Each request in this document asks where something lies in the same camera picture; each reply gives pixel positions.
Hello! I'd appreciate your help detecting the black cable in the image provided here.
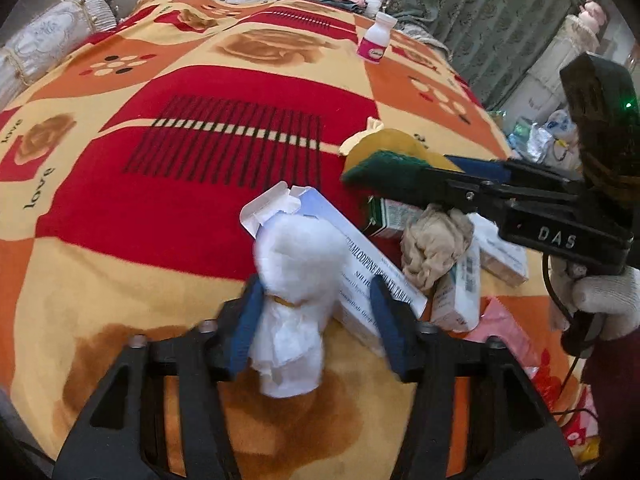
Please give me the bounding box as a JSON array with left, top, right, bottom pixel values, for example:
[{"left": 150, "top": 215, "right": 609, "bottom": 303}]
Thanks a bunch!
[{"left": 542, "top": 252, "right": 601, "bottom": 426}]

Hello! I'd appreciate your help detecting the long white medicine box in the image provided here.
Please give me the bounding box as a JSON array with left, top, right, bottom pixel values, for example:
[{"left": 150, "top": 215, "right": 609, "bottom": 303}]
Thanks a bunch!
[{"left": 240, "top": 182, "right": 428, "bottom": 356}]

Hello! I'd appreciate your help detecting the yellow green sponge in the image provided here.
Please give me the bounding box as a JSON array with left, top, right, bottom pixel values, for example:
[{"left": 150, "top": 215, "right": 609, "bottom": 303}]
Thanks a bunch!
[{"left": 340, "top": 127, "right": 463, "bottom": 201}]

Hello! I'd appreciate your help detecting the person's right forearm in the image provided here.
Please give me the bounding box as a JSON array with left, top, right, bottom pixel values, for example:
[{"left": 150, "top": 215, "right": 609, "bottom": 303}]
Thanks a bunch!
[{"left": 582, "top": 332, "right": 640, "bottom": 480}]

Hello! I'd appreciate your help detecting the grey embroidered bolster pillow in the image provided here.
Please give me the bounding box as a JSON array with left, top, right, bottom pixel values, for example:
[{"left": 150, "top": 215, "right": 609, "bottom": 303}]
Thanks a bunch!
[{"left": 0, "top": 0, "right": 118, "bottom": 106}]

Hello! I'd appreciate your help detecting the cream crumpled wrapper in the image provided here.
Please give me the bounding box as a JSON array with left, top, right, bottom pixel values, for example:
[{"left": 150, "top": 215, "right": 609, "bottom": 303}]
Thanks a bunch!
[{"left": 340, "top": 116, "right": 386, "bottom": 157}]

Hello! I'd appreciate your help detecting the red orange printed blanket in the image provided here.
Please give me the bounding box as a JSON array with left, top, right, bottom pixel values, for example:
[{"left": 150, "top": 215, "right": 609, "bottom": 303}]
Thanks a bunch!
[{"left": 0, "top": 0, "right": 591, "bottom": 480}]

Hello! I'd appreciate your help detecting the red patterned plastic bag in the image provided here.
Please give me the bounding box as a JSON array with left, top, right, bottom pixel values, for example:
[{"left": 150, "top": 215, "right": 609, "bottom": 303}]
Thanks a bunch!
[{"left": 530, "top": 350, "right": 601, "bottom": 466}]

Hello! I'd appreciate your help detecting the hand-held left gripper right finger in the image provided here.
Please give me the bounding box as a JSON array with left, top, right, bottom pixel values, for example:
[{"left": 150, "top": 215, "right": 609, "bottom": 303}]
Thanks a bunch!
[{"left": 370, "top": 275, "right": 581, "bottom": 480}]

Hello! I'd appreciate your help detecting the crumpled beige tissue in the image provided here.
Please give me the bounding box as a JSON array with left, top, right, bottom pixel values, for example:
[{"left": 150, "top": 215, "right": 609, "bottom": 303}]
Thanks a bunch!
[{"left": 400, "top": 205, "right": 476, "bottom": 293}]

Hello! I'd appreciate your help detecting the green patterned curtain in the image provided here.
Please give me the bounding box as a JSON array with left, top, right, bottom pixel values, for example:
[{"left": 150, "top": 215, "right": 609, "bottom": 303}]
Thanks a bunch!
[{"left": 340, "top": 0, "right": 581, "bottom": 101}]

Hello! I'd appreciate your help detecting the white cotton wad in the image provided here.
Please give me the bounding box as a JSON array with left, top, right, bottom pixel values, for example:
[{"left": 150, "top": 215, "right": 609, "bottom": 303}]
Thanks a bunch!
[{"left": 252, "top": 207, "right": 351, "bottom": 398}]

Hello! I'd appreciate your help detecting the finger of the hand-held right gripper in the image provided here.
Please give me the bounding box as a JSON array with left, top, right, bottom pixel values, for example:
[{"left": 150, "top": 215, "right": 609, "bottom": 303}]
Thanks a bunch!
[
  {"left": 420, "top": 167, "right": 512, "bottom": 222},
  {"left": 445, "top": 155, "right": 583, "bottom": 187}
]

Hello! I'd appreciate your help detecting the cream carved cabinet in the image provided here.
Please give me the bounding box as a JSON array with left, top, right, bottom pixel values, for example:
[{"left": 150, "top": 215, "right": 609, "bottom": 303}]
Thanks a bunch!
[{"left": 520, "top": 10, "right": 601, "bottom": 111}]

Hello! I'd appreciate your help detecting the white bottle with pink label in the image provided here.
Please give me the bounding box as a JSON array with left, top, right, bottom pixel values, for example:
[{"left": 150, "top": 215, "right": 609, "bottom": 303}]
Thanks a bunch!
[{"left": 356, "top": 12, "right": 398, "bottom": 65}]

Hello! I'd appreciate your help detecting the blue white vase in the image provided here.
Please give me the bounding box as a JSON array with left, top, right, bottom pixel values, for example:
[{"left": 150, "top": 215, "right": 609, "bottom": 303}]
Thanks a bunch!
[{"left": 547, "top": 110, "right": 576, "bottom": 133}]

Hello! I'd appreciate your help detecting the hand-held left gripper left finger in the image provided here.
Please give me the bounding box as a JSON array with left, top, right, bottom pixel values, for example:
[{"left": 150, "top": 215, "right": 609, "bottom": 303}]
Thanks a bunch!
[{"left": 52, "top": 277, "right": 266, "bottom": 480}]

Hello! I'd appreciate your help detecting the pink packet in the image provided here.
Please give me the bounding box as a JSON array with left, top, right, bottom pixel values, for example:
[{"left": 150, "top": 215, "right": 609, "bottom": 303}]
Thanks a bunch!
[{"left": 467, "top": 297, "right": 543, "bottom": 376}]

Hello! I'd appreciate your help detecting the white box with brown edge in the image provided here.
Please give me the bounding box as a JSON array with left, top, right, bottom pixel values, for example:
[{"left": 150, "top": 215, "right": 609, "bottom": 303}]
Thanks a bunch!
[{"left": 467, "top": 212, "right": 531, "bottom": 286}]

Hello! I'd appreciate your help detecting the small white box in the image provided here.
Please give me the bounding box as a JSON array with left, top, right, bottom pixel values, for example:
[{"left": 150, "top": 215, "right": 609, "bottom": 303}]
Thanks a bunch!
[{"left": 430, "top": 245, "right": 483, "bottom": 333}]

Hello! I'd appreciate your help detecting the person's right hand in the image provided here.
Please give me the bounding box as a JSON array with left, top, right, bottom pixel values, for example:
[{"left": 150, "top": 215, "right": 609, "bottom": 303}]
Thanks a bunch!
[{"left": 550, "top": 255, "right": 640, "bottom": 343}]

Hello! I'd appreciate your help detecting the green printed box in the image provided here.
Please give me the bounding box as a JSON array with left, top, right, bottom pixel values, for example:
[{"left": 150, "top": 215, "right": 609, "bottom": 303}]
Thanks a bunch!
[{"left": 365, "top": 197, "right": 426, "bottom": 241}]

